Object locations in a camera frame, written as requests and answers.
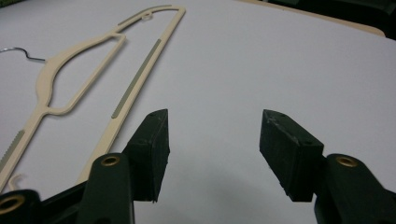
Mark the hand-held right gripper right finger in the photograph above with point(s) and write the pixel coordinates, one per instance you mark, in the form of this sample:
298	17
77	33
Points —
288	155

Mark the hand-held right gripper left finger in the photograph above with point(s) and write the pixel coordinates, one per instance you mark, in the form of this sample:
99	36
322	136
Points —
148	152

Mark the beige plastic clothes hanger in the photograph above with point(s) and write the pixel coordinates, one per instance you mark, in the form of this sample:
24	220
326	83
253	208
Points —
137	77

